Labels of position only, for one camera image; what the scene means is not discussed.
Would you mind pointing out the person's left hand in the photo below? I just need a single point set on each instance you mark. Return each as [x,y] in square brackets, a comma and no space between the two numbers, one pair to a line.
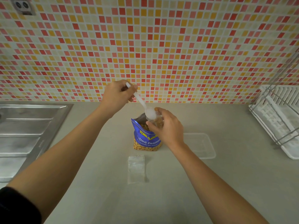
[114,95]

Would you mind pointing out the person's right hand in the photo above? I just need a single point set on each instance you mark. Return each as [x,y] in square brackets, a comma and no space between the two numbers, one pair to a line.
[171,131]

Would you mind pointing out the small clear plastic bag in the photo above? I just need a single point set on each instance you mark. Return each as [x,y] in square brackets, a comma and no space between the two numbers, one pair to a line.
[158,121]

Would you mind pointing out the blue foil peanuts package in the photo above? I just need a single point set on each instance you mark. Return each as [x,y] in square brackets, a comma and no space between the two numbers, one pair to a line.
[144,139]

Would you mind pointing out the white plastic spoon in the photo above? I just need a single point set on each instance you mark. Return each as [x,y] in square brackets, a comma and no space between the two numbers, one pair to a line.
[142,103]

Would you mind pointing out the clear plastic container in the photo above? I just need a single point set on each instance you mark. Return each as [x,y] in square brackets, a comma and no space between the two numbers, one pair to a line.
[201,145]

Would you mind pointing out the stack of clear plastic bags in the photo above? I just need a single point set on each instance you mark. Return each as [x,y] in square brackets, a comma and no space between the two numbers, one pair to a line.
[136,170]

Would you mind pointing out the person's left forearm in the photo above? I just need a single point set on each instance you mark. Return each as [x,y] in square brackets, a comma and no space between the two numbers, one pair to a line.
[65,153]

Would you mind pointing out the person's right forearm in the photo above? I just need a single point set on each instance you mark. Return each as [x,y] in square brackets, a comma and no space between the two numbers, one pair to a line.
[215,188]

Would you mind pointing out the stainless steel sink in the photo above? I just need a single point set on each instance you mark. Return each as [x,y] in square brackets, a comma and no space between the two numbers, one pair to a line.
[23,137]

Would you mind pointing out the black shirt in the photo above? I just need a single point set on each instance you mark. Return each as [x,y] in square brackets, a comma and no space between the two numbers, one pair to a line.
[16,207]

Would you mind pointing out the grey wall socket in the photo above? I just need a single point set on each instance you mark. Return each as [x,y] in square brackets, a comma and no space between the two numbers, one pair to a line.
[22,5]

